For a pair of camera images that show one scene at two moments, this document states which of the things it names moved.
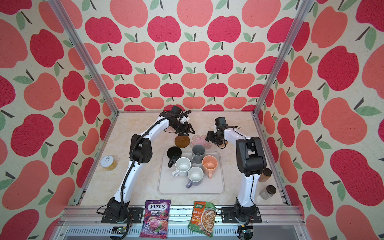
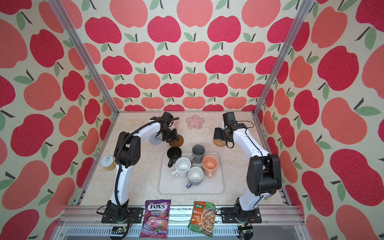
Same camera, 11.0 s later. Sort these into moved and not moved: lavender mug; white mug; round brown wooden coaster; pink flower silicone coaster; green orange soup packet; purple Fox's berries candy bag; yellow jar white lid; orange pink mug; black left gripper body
Moved: pink flower silicone coaster; black left gripper body; round brown wooden coaster
Not moved: yellow jar white lid; orange pink mug; purple Fox's berries candy bag; green orange soup packet; lavender mug; white mug
